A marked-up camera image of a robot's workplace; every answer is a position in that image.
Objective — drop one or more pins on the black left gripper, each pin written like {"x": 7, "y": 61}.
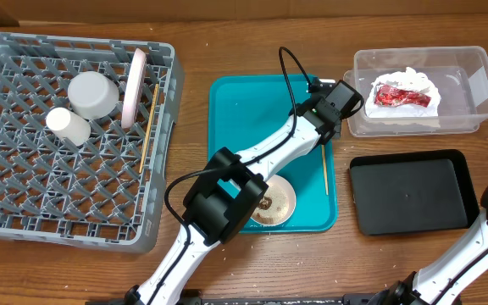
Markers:
{"x": 339, "y": 126}

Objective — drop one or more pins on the red foil snack wrapper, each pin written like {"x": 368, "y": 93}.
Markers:
{"x": 390, "y": 96}

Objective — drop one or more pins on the large white napkin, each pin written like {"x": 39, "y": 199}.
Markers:
{"x": 410, "y": 80}

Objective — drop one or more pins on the pink bowl with leftovers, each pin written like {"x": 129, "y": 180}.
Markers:
{"x": 284, "y": 203}

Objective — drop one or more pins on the white round plate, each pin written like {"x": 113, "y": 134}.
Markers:
{"x": 133, "y": 89}

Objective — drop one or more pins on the grey-green bowl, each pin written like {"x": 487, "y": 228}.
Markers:
{"x": 92, "y": 95}

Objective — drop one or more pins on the white paper cup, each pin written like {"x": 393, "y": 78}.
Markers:
{"x": 68, "y": 125}

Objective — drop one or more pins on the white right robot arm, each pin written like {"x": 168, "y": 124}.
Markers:
{"x": 442, "y": 281}

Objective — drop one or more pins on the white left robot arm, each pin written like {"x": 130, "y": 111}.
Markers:
{"x": 227, "y": 191}

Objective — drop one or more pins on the clear plastic waste bin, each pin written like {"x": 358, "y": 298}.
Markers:
{"x": 459, "y": 73}

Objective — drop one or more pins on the grey dishwasher rack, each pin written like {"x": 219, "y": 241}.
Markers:
{"x": 93, "y": 195}

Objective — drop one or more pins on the teal serving tray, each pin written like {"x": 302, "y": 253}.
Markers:
{"x": 243, "y": 110}

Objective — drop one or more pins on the brown food leftover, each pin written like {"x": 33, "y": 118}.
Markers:
{"x": 265, "y": 203}

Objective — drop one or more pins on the black rectangular tray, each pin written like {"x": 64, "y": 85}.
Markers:
{"x": 413, "y": 192}

